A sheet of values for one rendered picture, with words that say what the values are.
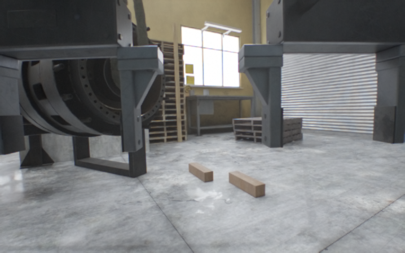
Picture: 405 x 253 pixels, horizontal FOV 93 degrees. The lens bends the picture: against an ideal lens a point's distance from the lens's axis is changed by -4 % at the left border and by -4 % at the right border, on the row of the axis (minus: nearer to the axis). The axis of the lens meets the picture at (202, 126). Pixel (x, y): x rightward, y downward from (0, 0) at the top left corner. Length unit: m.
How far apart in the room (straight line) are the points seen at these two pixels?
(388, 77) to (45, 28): 0.35
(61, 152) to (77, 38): 3.38
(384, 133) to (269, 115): 0.14
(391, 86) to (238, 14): 7.59
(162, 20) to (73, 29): 6.10
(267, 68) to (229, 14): 7.36
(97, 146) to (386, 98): 3.47
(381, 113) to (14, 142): 0.40
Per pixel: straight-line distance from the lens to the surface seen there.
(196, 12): 6.87
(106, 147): 3.56
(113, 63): 0.85
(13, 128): 0.29
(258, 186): 1.70
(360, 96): 5.80
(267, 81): 0.22
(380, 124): 0.30
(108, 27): 0.22
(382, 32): 0.27
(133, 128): 0.21
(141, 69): 0.21
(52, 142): 3.57
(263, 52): 0.21
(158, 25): 6.22
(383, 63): 0.30
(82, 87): 0.80
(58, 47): 0.24
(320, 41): 0.23
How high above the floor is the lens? 0.70
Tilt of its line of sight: 5 degrees down
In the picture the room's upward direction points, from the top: 1 degrees counter-clockwise
